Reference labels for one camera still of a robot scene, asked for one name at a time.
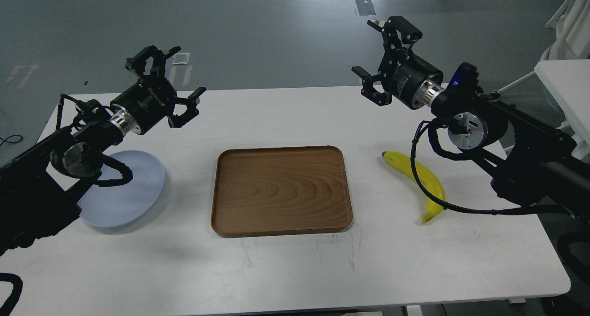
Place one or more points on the yellow banana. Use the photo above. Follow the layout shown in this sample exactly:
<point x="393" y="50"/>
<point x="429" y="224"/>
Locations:
<point x="402" y="163"/>

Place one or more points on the white side table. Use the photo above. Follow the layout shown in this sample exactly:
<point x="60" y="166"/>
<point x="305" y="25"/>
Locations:
<point x="568" y="81"/>

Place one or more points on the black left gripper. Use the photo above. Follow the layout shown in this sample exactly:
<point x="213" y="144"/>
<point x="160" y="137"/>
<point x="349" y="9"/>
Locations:
<point x="145" y="103"/>

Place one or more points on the brown wooden tray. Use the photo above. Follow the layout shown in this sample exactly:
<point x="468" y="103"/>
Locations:
<point x="281" y="191"/>

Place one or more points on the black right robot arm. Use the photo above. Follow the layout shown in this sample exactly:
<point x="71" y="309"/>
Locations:
<point x="531" y="164"/>

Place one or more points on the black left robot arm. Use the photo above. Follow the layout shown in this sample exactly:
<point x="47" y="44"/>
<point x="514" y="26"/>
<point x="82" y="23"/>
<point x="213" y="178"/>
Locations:
<point x="41" y="187"/>

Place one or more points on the light blue plate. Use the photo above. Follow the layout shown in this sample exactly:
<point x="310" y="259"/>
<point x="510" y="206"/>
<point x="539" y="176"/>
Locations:
<point x="115" y="206"/>

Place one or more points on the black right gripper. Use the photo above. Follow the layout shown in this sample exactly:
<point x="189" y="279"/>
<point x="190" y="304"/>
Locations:
<point x="402" y="72"/>

